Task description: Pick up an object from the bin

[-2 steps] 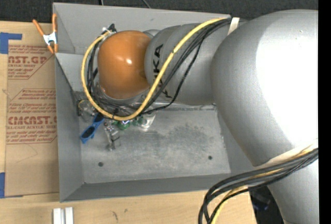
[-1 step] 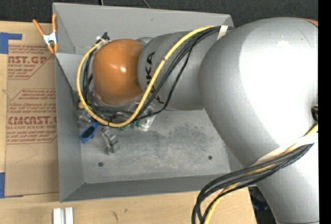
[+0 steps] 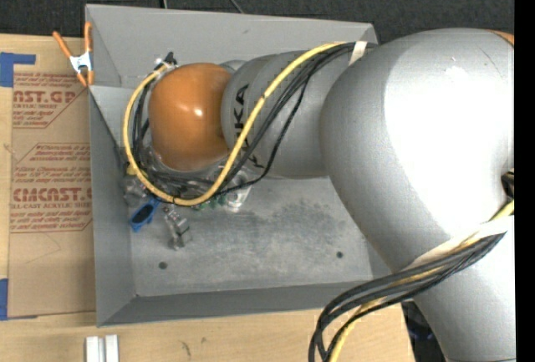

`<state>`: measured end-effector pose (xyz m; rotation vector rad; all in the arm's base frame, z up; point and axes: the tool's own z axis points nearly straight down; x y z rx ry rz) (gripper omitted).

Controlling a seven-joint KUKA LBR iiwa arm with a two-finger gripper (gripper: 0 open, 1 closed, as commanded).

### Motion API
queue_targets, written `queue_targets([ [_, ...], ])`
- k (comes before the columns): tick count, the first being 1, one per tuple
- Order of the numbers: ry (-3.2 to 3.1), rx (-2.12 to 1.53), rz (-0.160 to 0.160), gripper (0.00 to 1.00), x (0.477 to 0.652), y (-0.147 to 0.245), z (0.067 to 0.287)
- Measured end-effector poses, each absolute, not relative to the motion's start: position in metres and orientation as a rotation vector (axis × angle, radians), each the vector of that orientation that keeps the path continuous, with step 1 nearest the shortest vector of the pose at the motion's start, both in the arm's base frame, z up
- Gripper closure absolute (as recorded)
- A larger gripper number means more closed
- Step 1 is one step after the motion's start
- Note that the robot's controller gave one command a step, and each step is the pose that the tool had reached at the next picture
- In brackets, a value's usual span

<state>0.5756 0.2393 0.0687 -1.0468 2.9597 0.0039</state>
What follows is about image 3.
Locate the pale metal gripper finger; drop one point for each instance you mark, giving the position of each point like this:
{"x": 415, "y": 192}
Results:
{"x": 134, "y": 190}
{"x": 177, "y": 228}

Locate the blue plastic clip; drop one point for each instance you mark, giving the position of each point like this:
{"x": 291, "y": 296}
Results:
{"x": 142, "y": 217}

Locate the grey metal bin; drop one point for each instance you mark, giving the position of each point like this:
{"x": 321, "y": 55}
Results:
{"x": 259, "y": 239}

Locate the brown cardboard board red print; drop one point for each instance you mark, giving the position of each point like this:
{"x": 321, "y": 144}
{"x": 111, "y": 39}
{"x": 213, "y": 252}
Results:
{"x": 46, "y": 185}

